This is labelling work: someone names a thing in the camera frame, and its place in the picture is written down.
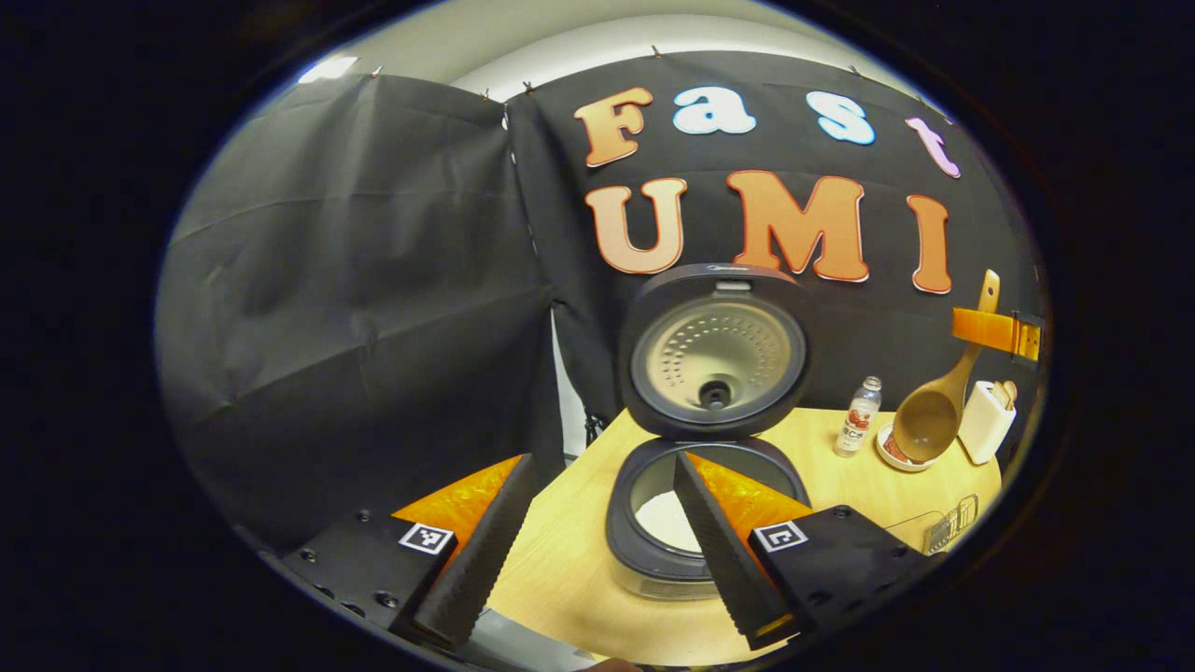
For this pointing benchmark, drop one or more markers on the toast slice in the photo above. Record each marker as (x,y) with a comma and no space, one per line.
(997,397)
(1010,388)

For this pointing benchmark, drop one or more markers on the clear plastic water bottle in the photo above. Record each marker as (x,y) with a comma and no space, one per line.
(856,425)

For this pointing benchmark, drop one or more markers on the wooden spoon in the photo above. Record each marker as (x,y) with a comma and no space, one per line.
(924,425)

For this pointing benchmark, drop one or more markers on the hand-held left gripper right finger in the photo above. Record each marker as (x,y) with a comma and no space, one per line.
(724,560)

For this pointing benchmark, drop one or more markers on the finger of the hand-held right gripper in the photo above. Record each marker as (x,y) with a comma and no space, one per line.
(985,328)

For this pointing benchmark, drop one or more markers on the black backdrop cloth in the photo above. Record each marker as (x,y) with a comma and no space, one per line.
(355,280)

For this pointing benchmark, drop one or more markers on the white toaster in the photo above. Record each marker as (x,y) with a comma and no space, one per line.
(980,429)

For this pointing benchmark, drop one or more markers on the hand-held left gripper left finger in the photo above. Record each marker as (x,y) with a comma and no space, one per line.
(481,560)

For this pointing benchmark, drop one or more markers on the brown meat piece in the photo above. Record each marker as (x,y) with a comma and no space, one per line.
(892,451)

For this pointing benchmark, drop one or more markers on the ceiling light panel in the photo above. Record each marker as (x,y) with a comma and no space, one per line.
(327,68)

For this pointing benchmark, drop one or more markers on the white round plate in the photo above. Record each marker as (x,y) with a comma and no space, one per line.
(887,457)

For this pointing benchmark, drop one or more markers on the dark grey rice cooker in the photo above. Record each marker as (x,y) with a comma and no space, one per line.
(714,355)

